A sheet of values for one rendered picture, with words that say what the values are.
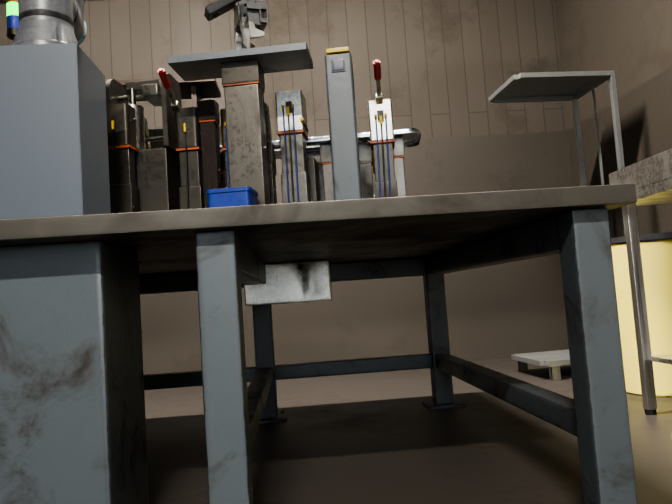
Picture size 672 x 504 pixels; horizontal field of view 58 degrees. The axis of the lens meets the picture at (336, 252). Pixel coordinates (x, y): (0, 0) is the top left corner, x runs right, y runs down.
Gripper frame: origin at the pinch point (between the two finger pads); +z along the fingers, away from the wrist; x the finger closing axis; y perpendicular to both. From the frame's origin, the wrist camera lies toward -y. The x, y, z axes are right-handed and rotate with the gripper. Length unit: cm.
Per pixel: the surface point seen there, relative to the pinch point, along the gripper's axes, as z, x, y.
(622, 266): 62, 48, 173
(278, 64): 2.9, -3.4, 9.2
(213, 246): 55, -37, -16
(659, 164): 30, -7, 137
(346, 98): 15.7, -15.4, 23.5
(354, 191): 40.1, -15.5, 23.8
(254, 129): 21.6, -5.1, 1.2
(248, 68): 5.3, -5.3, 0.5
